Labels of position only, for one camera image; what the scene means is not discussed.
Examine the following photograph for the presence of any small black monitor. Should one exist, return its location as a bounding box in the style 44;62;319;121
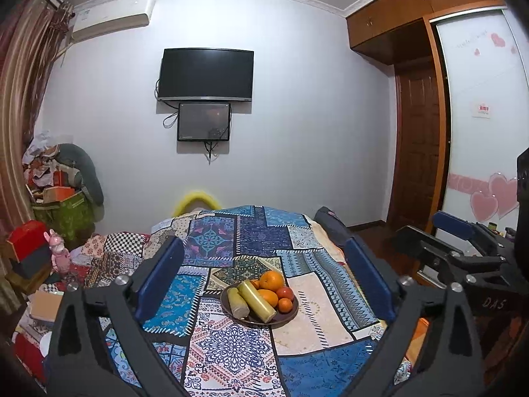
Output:
177;102;232;142

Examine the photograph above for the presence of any dark purple plate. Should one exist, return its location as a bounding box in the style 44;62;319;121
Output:
220;282;299;330

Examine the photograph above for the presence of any patchwork blanket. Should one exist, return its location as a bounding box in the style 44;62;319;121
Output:
74;204;414;397

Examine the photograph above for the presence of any yellow curved cushion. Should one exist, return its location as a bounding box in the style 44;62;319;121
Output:
173;190;221;218

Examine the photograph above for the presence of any white air conditioner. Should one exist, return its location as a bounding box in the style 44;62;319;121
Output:
68;0;157;44

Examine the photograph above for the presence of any dark blue pillow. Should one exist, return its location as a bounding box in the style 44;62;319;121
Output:
313;206;352;249

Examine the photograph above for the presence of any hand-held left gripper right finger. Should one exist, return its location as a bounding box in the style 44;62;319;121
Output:
343;235;484;397

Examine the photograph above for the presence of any short pale sugarcane piece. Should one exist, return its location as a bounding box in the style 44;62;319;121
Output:
226;287;251;319

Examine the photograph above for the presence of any striped brown curtain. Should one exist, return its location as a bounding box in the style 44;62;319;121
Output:
0;0;75;323

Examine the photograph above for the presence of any black wall television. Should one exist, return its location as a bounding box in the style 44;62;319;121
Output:
158;48;255;103

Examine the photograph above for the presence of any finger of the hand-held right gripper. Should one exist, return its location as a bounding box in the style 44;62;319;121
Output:
431;210;514;258
392;224;511;290

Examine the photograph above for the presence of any orange mango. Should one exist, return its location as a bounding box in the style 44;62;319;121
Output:
255;289;280;310

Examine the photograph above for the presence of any pink toy figure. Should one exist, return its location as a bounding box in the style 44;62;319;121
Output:
46;228;72;274

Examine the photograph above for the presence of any red box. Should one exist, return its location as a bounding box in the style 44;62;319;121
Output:
7;220;49;254

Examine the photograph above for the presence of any white wardrobe sliding door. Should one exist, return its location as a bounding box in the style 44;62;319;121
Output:
430;6;529;236

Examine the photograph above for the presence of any orange cardboard box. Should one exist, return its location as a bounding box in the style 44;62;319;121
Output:
41;185;77;204

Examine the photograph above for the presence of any green box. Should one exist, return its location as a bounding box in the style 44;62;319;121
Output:
32;192;98;251

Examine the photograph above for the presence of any dark grey box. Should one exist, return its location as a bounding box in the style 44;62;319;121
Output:
12;243;54;281

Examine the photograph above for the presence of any wooden overhead cabinet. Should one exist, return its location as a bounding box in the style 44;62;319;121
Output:
345;0;507;66

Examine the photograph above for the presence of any crumpled paper pile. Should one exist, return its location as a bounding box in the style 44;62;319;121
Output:
21;130;73;193

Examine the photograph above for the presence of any large orange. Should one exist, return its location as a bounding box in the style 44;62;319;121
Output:
259;270;286;292

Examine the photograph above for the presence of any long yellow-green sugarcane piece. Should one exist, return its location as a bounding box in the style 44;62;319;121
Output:
237;280;277;323

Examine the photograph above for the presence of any brown wooden door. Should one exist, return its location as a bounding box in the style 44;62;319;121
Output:
386;61;441;230

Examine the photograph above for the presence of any plain cardboard box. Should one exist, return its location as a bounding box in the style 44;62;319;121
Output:
30;289;64;323

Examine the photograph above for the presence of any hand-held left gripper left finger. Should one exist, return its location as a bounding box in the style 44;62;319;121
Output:
45;235;207;397

